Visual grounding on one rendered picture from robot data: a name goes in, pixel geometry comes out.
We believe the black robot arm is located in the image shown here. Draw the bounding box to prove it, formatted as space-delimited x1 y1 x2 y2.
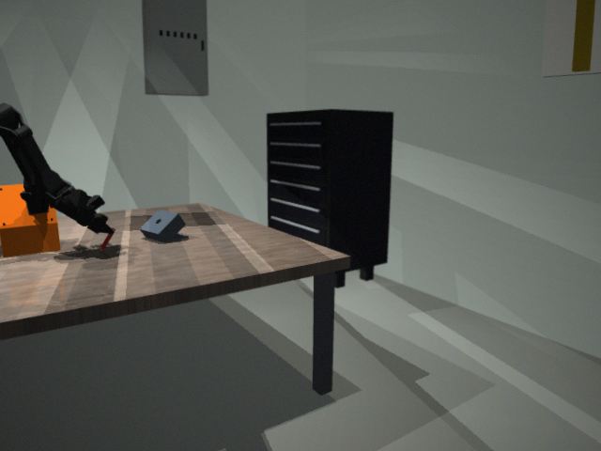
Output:
0 102 105 216

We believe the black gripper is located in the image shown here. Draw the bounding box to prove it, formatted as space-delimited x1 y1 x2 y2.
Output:
69 208 114 234

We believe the dark red peg with grey band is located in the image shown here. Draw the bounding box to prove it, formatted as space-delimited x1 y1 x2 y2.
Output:
100 228 116 250

